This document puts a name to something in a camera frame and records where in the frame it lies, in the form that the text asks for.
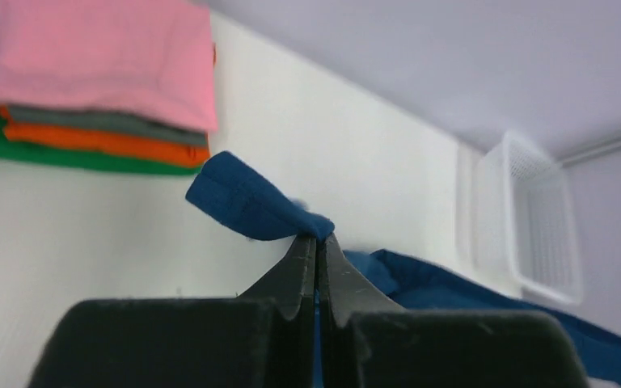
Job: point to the orange folded t shirt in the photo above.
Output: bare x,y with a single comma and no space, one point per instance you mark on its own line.
107,142

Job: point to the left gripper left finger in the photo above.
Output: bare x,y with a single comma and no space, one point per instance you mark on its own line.
261,338

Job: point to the pink folded t shirt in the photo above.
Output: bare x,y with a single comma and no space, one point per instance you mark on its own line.
148,23

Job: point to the green folded t shirt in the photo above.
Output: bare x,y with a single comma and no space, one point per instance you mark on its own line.
47,155

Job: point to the white plastic basket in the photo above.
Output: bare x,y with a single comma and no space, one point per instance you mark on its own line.
515,224

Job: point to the blue t shirt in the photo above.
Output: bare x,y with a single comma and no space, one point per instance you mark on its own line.
242,200

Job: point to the grey folded t shirt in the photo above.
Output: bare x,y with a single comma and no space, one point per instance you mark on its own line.
114,122

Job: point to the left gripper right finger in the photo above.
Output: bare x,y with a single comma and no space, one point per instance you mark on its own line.
367,340

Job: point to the right aluminium frame post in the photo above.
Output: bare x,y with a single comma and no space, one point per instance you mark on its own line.
591,150

